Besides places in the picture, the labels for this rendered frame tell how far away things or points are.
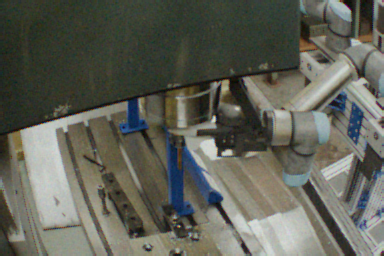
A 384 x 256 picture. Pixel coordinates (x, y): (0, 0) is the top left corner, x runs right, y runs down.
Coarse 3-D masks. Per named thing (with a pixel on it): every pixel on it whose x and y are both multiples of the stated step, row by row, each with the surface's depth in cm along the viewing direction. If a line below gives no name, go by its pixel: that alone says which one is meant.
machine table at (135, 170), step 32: (96, 128) 196; (160, 128) 197; (64, 160) 181; (96, 160) 182; (128, 160) 187; (160, 160) 185; (96, 192) 170; (128, 192) 171; (160, 192) 172; (192, 192) 172; (224, 192) 172; (96, 224) 161; (160, 224) 164; (192, 224) 164
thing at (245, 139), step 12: (228, 108) 114; (240, 108) 115; (216, 120) 111; (228, 120) 111; (240, 120) 111; (264, 120) 115; (240, 132) 112; (252, 132) 113; (264, 132) 114; (216, 144) 114; (228, 144) 114; (240, 144) 113; (252, 144) 115; (264, 144) 115; (216, 156) 114; (228, 156) 114; (240, 156) 115
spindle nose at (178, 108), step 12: (204, 84) 99; (216, 84) 102; (156, 96) 101; (168, 96) 100; (180, 96) 100; (192, 96) 100; (204, 96) 101; (216, 96) 104; (144, 108) 105; (156, 108) 102; (168, 108) 101; (180, 108) 101; (192, 108) 101; (204, 108) 103; (216, 108) 106; (156, 120) 104; (168, 120) 103; (180, 120) 103; (192, 120) 103; (204, 120) 105
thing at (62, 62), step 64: (0, 0) 65; (64, 0) 72; (128, 0) 77; (192, 0) 82; (256, 0) 86; (0, 64) 73; (64, 64) 80; (128, 64) 85; (192, 64) 90; (256, 64) 95; (0, 128) 80
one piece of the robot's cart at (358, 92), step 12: (360, 84) 195; (348, 96) 195; (360, 96) 188; (372, 96) 188; (348, 108) 198; (360, 108) 188; (372, 108) 181; (336, 120) 210; (348, 120) 201; (360, 132) 193; (348, 144) 204; (360, 144) 196; (360, 156) 196
